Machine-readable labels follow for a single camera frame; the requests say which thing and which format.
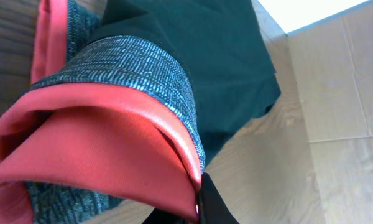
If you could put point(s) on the brown cardboard box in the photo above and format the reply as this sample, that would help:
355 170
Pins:
333 65

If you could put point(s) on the black leggings red waistband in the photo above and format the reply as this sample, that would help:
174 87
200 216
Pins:
131 104

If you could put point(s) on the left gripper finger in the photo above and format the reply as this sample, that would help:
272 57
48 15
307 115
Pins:
211 207

